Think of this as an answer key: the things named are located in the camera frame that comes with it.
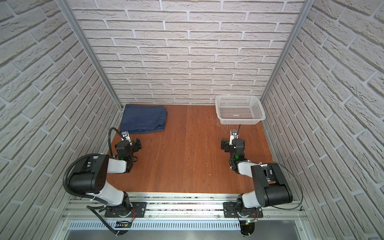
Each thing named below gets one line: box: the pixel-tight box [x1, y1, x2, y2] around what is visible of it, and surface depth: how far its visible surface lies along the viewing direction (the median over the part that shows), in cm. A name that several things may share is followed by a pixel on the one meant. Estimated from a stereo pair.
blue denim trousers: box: [120, 104, 168, 134], surface depth 112 cm
